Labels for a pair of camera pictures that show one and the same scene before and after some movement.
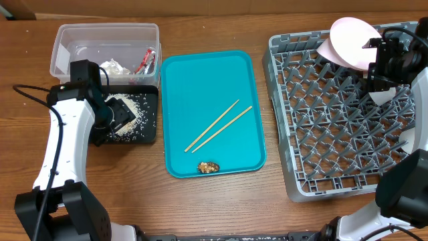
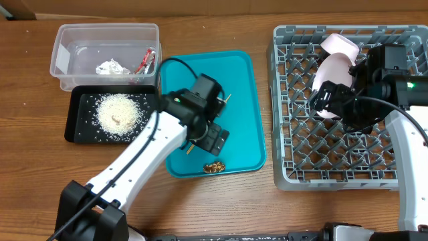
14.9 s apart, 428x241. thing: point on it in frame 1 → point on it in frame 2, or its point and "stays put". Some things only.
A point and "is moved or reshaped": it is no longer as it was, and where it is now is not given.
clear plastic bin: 128,53 stays put
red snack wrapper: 147,65 stays put
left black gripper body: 119,113 → 204,132
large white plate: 348,36 → 336,67
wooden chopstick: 212,127 is moved or reshaped
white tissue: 112,67 stays put
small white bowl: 327,50 → 336,43
